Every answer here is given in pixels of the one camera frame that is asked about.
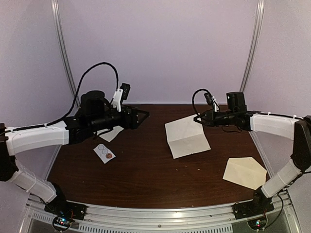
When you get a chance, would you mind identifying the white paper sheet back left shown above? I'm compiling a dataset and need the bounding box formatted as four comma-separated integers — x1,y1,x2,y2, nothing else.
97,126,124,142

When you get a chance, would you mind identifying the white letter paper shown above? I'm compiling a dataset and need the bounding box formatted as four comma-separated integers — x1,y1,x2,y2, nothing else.
165,115,211,159

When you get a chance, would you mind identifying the front aluminium rail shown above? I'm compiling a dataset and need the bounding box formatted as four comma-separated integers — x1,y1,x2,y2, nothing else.
23,189,296,233

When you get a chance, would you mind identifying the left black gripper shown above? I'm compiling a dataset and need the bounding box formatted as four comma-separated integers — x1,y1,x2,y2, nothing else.
90,105,150,133

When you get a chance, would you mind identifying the black camera cable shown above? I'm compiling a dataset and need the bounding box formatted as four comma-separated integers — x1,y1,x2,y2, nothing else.
50,62,121,127
191,88,211,116

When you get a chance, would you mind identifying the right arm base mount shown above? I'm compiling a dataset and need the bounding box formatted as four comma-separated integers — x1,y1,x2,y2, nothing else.
232,199,274,231

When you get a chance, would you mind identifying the cream paper envelope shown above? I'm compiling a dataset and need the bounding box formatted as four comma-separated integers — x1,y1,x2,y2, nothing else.
223,157,267,190

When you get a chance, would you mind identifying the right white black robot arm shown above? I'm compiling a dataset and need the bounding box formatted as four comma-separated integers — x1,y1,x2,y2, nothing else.
193,90,311,215

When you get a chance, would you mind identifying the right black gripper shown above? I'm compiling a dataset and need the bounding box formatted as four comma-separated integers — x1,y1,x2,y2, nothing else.
193,109,237,127

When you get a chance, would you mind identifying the left aluminium frame post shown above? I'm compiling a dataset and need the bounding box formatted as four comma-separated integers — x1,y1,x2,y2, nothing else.
51,0,77,97

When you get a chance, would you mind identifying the aluminium frame post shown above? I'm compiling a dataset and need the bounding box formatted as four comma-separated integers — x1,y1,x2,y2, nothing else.
240,0,265,92
51,0,77,97

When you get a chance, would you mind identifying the right black camera cable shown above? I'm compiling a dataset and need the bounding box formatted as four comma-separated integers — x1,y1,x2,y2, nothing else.
191,88,211,116

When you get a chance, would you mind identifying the right aluminium frame post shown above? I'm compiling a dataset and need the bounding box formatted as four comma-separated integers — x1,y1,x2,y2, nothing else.
240,0,265,92

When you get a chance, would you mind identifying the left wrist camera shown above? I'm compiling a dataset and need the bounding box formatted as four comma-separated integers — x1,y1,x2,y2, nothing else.
112,83,131,112

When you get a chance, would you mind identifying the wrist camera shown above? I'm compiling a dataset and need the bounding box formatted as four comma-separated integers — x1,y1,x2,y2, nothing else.
112,83,131,112
204,92,220,112

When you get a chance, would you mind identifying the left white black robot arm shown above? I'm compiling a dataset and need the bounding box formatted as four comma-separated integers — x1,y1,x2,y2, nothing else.
0,88,150,216

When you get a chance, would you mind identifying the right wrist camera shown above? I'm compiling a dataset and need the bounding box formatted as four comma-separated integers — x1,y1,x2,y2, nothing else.
204,92,220,112

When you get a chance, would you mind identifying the sticker sheet with wax seal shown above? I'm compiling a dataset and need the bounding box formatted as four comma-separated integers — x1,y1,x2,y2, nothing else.
93,144,116,164

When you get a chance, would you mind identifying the left black camera cable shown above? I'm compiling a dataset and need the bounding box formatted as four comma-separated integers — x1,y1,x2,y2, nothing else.
50,62,121,127

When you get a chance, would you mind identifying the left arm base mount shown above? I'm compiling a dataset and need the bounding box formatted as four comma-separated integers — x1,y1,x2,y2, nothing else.
41,200,87,233

